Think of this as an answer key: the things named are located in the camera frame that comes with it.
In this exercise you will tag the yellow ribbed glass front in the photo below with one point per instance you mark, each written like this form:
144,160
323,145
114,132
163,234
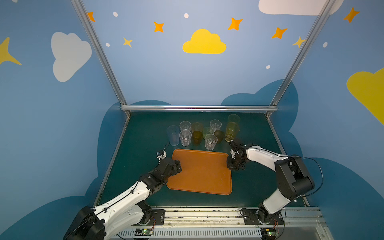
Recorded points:
232,130

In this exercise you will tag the aluminium frame post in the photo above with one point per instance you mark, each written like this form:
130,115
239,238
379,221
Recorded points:
88,26
311,37

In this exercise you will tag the aluminium frame back bar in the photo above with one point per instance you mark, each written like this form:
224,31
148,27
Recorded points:
235,109

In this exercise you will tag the right controller board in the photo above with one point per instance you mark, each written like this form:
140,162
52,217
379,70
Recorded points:
268,234

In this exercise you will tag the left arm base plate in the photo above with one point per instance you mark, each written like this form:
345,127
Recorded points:
153,217

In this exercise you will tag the green clear cup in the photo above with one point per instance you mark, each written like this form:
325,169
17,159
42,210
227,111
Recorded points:
206,131

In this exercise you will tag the frosted blue tall cup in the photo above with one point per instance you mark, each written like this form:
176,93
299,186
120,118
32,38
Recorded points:
173,135

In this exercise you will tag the tall amber clear cup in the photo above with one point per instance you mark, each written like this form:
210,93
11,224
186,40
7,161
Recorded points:
197,127

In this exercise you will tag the dark amber textured cup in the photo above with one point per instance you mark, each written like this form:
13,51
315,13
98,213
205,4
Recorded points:
197,137
220,136

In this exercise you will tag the left controller board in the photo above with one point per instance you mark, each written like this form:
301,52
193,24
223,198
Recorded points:
143,232

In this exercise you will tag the aluminium frame left post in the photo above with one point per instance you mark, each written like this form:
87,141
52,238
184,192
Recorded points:
88,26

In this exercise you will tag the yellow-green glass back right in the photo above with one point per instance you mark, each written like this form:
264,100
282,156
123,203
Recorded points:
234,119

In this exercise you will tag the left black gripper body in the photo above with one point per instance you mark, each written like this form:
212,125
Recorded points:
173,165

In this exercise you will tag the dark amber textured cup right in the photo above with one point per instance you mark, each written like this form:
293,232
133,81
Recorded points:
220,136

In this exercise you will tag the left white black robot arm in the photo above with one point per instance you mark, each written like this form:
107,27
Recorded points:
129,208

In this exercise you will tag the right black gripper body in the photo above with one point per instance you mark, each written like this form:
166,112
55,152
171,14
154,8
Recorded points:
235,162

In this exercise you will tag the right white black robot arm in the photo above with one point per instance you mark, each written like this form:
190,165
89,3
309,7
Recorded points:
292,175

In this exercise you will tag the controller board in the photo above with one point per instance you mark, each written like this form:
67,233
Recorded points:
143,232
268,234

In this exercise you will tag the orange plastic tray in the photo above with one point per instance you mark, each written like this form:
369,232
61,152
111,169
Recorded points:
202,172

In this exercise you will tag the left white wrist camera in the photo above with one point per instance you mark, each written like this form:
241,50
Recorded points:
161,155

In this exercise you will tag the aluminium mounting rail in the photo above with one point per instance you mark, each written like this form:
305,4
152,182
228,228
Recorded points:
209,223

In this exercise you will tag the clear faceted glass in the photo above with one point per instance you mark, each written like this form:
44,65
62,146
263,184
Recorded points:
215,125
185,137
185,126
210,141

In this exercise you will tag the dark amber textured cup left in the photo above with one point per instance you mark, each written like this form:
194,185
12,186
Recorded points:
197,137

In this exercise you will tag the aluminium frame right post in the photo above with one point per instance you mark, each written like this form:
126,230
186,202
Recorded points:
311,37

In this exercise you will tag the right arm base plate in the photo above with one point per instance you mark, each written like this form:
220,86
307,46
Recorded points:
261,217

